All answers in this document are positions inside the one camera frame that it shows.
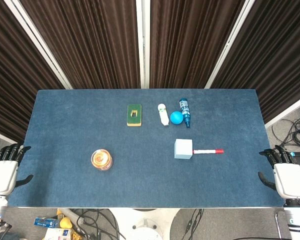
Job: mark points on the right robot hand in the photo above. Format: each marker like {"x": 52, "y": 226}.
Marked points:
{"x": 290, "y": 180}

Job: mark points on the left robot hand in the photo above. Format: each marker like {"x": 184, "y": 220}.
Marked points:
{"x": 2, "y": 175}

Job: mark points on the red and white marker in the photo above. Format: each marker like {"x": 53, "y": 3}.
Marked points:
{"x": 206, "y": 151}

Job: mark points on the light blue cube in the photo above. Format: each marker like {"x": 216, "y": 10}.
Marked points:
{"x": 183, "y": 149}

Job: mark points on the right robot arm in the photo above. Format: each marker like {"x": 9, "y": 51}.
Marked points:
{"x": 298, "y": 220}

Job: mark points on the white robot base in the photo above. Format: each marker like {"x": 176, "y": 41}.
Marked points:
{"x": 146, "y": 223}

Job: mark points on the small blue cardboard box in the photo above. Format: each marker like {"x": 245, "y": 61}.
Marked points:
{"x": 47, "y": 222}

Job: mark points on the yellow plastic object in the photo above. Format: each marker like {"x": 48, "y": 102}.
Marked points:
{"x": 65, "y": 222}

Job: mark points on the white printed box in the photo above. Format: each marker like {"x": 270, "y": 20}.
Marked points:
{"x": 58, "y": 233}

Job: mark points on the clear jar of rubber bands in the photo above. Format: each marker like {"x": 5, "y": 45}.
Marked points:
{"x": 101, "y": 160}

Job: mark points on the brown curtain panel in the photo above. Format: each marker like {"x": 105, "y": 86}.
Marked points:
{"x": 12, "y": 75}
{"x": 277, "y": 55}
{"x": 90, "y": 42}
{"x": 190, "y": 42}

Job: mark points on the blue bottle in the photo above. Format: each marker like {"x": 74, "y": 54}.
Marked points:
{"x": 185, "y": 107}

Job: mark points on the blue ball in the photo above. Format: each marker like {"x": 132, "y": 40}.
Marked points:
{"x": 176, "y": 118}

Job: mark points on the small white bottle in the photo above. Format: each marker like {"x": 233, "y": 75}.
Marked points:
{"x": 163, "y": 115}

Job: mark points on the blue felt table mat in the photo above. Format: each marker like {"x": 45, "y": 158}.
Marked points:
{"x": 145, "y": 182}

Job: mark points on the green and yellow sponge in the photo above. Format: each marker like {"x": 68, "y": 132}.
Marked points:
{"x": 134, "y": 120}

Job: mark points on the white partition frame post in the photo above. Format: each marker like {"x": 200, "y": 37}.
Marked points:
{"x": 143, "y": 42}
{"x": 230, "y": 42}
{"x": 287, "y": 112}
{"x": 0, "y": 135}
{"x": 37, "y": 42}

